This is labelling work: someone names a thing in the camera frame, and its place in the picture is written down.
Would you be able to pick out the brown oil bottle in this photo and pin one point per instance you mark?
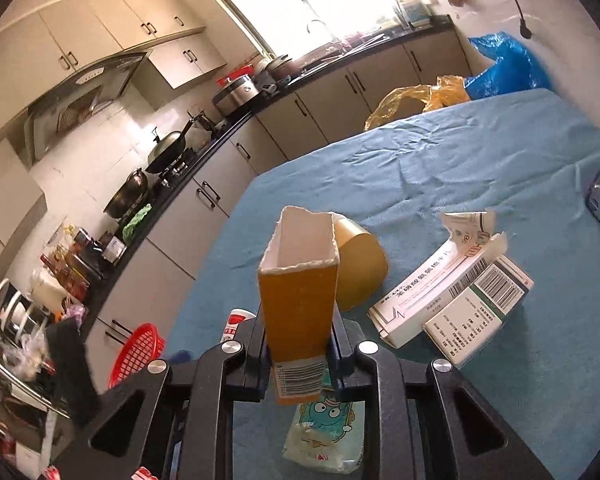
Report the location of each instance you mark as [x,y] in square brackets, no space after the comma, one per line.
[75,262]

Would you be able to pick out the white seasoning container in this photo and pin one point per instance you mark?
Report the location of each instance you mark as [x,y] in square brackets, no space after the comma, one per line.
[114,250]

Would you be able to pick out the white cloth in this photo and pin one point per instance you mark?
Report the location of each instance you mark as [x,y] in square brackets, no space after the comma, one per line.
[325,435]

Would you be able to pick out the yellow paper cup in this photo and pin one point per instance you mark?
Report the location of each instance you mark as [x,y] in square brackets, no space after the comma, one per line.
[362,270]

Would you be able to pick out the white green barcode box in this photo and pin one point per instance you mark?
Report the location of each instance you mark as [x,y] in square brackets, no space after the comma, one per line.
[480,320]

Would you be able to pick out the torn white green carton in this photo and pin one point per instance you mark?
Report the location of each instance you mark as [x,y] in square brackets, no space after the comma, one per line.
[467,232]

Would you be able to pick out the blue plastic bag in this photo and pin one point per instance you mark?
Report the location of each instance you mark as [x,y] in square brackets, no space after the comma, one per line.
[510,67]

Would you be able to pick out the beige lower cabinets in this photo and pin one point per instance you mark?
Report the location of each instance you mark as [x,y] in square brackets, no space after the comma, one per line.
[280,115]

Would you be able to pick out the red plastic basket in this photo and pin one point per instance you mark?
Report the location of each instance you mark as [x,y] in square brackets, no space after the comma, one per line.
[135,355]

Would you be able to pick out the clear plastic bags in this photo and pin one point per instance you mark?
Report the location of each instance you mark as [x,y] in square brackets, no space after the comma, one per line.
[25,355]

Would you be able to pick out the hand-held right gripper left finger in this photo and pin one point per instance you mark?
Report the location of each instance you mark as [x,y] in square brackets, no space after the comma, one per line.
[258,360]

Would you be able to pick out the beige cabinets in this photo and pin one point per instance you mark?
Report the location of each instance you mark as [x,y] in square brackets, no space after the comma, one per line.
[130,15]
[280,115]

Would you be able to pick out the cluttered storage shelf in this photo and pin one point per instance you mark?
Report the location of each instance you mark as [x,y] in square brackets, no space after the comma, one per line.
[15,420]

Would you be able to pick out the orange carton box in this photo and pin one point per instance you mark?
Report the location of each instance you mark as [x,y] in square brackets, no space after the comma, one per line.
[297,310]

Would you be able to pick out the white black stacked appliance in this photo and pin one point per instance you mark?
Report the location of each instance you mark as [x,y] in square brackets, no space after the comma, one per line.
[12,310]

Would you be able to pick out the wok with lid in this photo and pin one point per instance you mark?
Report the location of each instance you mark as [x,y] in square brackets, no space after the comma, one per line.
[167,147]

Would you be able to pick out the red label sauce bottle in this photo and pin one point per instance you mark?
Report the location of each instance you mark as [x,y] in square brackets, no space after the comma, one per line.
[52,270]

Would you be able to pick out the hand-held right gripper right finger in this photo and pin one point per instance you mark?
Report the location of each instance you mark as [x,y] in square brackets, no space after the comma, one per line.
[341,360]

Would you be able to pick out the green cloth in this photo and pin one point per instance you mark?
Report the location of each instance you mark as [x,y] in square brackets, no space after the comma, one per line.
[136,220]

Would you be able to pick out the beige upper cabinets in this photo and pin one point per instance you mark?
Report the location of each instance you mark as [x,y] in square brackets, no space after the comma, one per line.
[130,15]

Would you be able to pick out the steel rice cooker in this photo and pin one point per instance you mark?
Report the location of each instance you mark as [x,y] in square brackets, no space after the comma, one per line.
[235,95]

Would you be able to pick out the white electric kettle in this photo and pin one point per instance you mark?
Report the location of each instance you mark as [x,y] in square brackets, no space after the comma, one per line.
[47,290]

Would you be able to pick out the red kitchen container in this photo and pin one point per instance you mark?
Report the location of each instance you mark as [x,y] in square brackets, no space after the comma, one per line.
[235,72]

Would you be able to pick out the gas stove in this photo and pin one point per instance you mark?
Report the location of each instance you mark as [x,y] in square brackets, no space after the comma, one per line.
[177,170]

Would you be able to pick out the blue white packet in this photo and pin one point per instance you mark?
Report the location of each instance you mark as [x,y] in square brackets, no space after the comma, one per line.
[412,15]

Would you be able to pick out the dark metal pot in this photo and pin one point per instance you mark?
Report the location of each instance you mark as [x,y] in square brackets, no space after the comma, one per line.
[127,192]

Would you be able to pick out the small dark red pot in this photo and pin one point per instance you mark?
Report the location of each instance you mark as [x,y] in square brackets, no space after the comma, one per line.
[280,66]

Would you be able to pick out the yellow plastic bag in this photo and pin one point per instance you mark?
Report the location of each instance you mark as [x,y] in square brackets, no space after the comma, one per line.
[405,102]

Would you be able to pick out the sink faucet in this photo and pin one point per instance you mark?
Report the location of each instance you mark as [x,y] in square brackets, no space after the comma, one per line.
[320,25]

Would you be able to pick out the range hood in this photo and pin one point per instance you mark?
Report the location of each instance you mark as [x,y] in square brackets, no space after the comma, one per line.
[90,85]

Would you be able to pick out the blue tablecloth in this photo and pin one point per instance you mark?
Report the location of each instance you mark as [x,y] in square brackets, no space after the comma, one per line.
[430,170]

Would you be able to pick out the small white red bottle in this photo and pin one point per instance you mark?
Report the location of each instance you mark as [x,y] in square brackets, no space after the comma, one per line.
[235,325]

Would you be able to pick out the dark soy sauce bottle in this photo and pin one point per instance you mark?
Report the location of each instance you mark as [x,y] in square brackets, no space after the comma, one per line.
[89,245]

